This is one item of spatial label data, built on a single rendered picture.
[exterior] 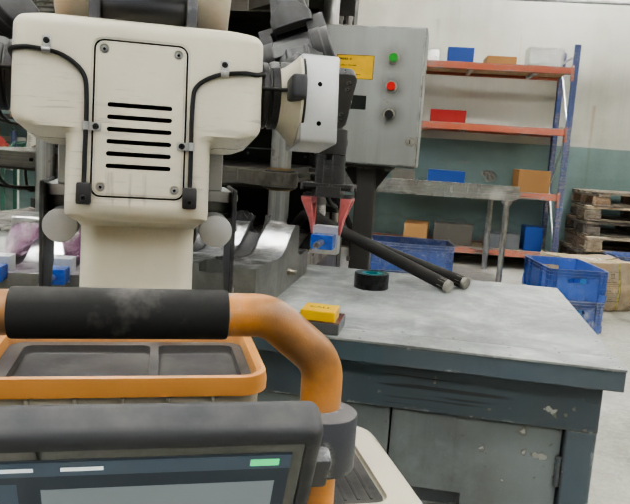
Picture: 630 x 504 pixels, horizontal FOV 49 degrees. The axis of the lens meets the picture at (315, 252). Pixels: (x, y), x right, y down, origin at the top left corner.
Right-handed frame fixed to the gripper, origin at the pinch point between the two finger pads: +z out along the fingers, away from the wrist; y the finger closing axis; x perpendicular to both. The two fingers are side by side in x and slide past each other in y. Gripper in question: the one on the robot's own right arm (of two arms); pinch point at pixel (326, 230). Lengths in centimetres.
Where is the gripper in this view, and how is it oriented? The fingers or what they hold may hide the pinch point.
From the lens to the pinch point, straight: 136.1
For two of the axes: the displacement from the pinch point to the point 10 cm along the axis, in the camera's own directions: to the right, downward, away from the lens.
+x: -1.8, 1.2, -9.8
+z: -0.6, 9.9, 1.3
